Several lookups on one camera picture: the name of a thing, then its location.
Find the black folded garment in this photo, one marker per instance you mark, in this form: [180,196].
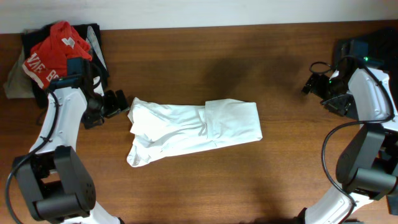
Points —
[89,32]

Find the dark garment at right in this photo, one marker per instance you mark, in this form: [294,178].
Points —
[380,47]

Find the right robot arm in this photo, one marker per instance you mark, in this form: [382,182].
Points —
[357,86]

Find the red printed t-shirt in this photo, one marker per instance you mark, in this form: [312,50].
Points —
[48,59]

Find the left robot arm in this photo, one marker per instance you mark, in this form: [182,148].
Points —
[54,183]

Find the grey folded garment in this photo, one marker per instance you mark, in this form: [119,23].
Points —
[18,84]

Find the white t-shirt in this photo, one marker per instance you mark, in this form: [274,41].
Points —
[172,130]

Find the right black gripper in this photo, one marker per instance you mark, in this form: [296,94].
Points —
[320,80]

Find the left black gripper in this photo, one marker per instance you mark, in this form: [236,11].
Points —
[114,106]

